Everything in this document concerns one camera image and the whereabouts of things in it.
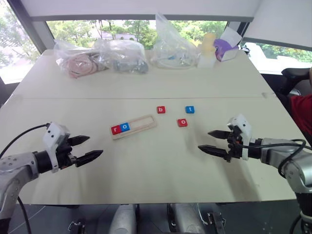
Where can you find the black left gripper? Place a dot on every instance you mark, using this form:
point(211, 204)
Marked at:
point(64, 153)

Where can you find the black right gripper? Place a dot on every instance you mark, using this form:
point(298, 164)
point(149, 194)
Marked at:
point(235, 146)

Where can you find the red letter tile o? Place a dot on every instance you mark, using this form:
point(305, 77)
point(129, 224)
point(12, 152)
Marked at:
point(182, 122)

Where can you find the blue letter tile t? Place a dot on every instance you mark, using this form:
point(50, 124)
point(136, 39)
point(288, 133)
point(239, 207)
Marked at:
point(189, 109)

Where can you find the red letter tile b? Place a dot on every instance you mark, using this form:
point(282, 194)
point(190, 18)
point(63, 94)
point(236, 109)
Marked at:
point(160, 109)

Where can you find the wooden letter tray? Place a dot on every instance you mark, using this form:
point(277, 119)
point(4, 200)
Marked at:
point(154, 121)

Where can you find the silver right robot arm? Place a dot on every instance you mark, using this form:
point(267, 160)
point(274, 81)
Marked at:
point(275, 151)

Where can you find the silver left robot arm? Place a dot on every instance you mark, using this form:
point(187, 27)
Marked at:
point(14, 168)

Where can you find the red letter tile r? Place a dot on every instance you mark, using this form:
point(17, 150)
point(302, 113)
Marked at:
point(116, 130)

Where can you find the blue letter tile o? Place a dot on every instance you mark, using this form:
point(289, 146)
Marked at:
point(125, 127)

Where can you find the silver rounded robot leg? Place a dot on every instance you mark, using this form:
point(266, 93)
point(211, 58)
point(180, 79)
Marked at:
point(123, 219)
point(187, 219)

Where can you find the white plastic container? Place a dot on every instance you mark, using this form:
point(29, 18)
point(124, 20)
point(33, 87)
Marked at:
point(206, 62)

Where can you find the plastic bag with pink items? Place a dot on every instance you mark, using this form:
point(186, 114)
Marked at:
point(78, 63)

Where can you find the person in red shirt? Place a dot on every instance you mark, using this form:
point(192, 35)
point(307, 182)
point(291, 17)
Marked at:
point(302, 109)

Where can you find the purple white tissue box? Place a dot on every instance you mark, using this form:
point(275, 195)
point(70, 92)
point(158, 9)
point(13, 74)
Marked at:
point(225, 50)

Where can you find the plastic bag with grey items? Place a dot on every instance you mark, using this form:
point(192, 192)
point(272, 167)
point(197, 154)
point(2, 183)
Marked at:
point(126, 61)

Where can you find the cream yellow plastic bottle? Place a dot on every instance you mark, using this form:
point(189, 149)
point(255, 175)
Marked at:
point(209, 44)

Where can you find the black office chair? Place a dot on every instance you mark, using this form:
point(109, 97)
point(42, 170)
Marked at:
point(292, 74)

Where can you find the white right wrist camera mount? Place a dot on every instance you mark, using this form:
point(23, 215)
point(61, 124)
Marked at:
point(243, 126)

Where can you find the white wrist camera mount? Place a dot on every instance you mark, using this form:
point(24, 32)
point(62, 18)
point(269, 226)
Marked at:
point(52, 136)
point(243, 126)

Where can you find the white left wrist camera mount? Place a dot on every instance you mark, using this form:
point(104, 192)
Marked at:
point(52, 136)

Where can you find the black metal bracket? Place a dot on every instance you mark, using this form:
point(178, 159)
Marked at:
point(76, 228)
point(215, 221)

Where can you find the grey window frame pillar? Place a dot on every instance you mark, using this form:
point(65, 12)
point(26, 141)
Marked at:
point(31, 24)
point(237, 31)

